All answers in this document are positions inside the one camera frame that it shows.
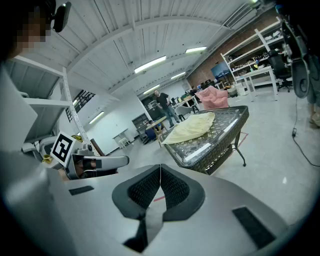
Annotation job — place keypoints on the ceiling tube light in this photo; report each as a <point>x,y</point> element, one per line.
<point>150,64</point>
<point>96,117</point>
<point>196,49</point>
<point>151,89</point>
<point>178,75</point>

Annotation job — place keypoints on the large display screen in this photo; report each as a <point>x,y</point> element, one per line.
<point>220,71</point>

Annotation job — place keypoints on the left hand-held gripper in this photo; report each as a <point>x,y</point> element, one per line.
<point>62,148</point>

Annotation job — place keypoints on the grey shell chair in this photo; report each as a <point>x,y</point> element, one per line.
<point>183,110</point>

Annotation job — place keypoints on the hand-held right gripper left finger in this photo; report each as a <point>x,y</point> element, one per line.
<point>142,192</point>

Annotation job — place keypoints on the black head-mounted camera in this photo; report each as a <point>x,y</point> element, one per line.
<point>61,16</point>

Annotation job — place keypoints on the blue chair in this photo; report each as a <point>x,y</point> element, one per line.
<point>300,75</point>

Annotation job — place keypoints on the person's face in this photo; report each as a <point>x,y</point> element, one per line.
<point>30,32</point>

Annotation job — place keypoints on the white metal shelf rack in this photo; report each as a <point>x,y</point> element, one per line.
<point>47,102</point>
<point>260,38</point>

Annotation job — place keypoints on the round wooden table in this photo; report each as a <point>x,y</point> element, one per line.
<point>160,120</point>

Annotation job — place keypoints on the cream yellow cloth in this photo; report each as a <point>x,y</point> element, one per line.
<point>190,127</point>

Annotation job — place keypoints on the small white table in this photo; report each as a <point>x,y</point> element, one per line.
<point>121,138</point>

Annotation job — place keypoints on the black double door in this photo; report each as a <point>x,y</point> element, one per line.
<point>150,107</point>

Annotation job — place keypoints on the black power adapter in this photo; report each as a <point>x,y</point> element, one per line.
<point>294,131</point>

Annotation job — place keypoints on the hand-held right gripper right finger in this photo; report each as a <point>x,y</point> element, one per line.
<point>177,192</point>

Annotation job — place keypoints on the pink armchair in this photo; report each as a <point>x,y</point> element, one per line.
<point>213,97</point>

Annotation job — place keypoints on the dark cabinet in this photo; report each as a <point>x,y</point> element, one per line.
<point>141,121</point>

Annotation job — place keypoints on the black stool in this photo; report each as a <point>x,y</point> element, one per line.
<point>195,108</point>

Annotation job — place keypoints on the black staircase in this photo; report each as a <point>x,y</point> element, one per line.
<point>82,98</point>

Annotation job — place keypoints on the black office chair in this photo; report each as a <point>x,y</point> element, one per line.
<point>278,65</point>

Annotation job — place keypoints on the dark wicker glass-top table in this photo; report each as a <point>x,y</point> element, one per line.
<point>220,120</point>

